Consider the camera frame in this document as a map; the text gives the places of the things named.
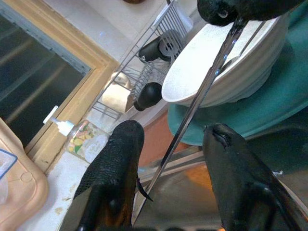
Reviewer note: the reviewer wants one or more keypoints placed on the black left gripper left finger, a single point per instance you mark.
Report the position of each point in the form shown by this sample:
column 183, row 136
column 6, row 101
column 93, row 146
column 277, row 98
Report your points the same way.
column 113, row 154

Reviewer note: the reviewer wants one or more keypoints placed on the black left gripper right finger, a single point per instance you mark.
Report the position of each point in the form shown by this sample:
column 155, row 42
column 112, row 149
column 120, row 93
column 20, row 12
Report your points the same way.
column 238, row 173

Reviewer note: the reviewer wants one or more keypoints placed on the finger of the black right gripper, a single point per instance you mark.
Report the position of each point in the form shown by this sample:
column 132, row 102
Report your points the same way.
column 211, row 12
column 264, row 8

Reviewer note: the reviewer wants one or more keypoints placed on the teal plate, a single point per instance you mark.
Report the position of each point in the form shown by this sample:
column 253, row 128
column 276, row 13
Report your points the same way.
column 276, row 108

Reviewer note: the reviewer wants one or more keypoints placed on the long silver knife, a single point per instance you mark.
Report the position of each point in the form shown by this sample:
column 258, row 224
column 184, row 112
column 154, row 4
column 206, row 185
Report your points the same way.
column 197, row 101

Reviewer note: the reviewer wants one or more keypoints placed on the clear soap pump bottle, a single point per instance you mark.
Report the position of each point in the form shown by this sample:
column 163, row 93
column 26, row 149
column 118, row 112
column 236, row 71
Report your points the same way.
column 81, row 142

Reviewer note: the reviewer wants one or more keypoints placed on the white ceramic bowl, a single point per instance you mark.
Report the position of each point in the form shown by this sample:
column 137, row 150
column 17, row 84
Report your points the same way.
column 192, row 60

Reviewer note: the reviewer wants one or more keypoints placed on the grey slotted utensil head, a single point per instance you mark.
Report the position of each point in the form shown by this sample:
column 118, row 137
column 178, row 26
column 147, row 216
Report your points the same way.
column 169, row 44

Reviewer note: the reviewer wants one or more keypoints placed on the silver spoon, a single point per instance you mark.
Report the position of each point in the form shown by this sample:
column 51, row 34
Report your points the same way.
column 228, row 63

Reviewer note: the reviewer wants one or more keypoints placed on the cream mug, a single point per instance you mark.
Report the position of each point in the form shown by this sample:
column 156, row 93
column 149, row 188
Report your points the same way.
column 113, row 96

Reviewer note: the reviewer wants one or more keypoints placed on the stainless steel sink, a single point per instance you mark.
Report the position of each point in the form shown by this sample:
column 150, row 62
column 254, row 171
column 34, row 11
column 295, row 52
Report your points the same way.
column 183, row 197

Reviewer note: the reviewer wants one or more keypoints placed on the pink plastic tub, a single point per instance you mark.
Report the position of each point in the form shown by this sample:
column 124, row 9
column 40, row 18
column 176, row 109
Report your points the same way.
column 26, row 192

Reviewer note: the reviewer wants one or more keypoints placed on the clear container blue rim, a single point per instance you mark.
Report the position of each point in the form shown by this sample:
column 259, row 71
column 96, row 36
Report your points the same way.
column 6, row 173

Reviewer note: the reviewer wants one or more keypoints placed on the wooden window frame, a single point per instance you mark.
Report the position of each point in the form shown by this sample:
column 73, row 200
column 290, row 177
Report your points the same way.
column 77, row 38

